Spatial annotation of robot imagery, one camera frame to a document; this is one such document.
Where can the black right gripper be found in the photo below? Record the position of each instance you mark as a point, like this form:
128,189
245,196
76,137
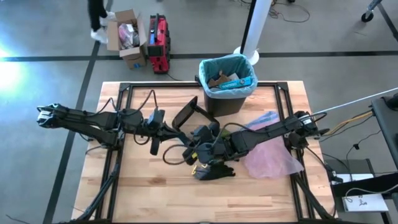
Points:
216,151

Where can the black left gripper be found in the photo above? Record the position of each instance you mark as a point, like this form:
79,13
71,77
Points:
152,132

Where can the black box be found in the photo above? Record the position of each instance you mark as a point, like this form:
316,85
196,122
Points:
183,115

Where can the black plastic trash bin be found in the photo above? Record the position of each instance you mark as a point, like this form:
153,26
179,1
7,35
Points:
224,107

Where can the brown paper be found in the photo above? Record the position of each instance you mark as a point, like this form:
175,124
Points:
217,82

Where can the pink plastic trash bag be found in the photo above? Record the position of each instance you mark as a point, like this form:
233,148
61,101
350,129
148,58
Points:
270,158

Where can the blue plastic trash bag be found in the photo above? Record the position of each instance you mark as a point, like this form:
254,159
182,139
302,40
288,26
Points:
241,63

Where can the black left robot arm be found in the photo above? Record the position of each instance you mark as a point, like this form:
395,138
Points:
87,119

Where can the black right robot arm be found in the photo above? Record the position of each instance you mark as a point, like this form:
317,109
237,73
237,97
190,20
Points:
264,133

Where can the grey black yellow-cuffed glove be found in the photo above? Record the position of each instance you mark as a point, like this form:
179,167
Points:
211,175
224,166

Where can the small black clamp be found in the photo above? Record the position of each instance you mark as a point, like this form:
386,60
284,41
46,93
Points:
197,80

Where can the open cardboard box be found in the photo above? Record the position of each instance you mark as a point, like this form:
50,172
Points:
133,57

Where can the pink white packaging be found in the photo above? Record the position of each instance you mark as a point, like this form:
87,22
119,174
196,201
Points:
127,35

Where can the white pole with round base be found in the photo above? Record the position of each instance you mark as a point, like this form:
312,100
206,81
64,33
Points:
258,25

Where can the person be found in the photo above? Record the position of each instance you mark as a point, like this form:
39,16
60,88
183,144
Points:
96,12

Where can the grey floor plate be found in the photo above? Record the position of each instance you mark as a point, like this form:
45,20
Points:
348,166

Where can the thin white rod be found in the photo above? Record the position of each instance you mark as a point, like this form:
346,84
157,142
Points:
357,100

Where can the black flat panel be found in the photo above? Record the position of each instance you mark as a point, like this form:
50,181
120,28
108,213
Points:
373,186

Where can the white paper sheet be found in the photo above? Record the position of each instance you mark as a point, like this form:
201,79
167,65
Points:
370,203

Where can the black side desk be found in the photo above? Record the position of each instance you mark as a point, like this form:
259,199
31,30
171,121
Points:
387,124

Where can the grey caster wheel leg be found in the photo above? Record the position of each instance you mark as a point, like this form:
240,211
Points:
367,16

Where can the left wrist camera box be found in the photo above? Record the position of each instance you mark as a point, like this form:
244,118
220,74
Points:
156,117

